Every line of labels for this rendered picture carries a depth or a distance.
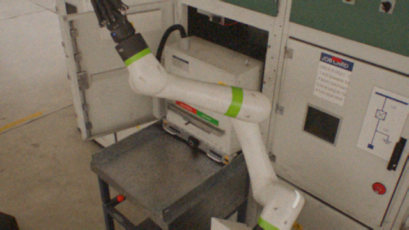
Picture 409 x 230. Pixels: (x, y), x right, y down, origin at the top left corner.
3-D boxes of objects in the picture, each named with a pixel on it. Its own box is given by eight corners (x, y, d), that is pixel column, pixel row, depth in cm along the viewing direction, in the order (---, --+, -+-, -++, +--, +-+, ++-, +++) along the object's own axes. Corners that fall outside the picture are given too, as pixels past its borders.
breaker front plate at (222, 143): (227, 158, 206) (234, 77, 180) (165, 121, 233) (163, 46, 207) (229, 157, 207) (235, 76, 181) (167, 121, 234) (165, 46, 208)
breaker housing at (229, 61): (229, 158, 206) (236, 75, 180) (165, 121, 234) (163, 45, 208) (283, 120, 238) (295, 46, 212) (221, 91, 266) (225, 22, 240)
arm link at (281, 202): (273, 229, 166) (294, 189, 167) (291, 243, 151) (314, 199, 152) (248, 216, 162) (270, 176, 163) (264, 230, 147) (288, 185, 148)
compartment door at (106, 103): (80, 136, 230) (59, 13, 190) (175, 108, 259) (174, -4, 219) (84, 142, 225) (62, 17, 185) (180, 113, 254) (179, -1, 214)
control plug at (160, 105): (158, 119, 218) (157, 91, 209) (153, 115, 221) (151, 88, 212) (169, 114, 223) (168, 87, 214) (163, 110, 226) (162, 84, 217)
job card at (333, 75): (342, 107, 166) (354, 62, 154) (311, 94, 174) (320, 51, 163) (343, 107, 166) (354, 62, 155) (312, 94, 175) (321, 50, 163)
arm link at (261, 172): (277, 194, 181) (243, 85, 172) (295, 205, 165) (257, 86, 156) (253, 206, 178) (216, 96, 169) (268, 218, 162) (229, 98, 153)
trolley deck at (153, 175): (168, 233, 178) (167, 224, 175) (91, 170, 213) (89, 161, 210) (257, 165, 220) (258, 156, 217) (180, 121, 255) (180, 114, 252)
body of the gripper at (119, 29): (125, 40, 127) (110, 15, 125) (142, 29, 122) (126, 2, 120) (110, 47, 121) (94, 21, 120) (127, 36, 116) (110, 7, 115)
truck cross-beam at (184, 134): (231, 167, 206) (231, 158, 203) (162, 126, 237) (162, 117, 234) (236, 163, 210) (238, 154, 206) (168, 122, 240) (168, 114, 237)
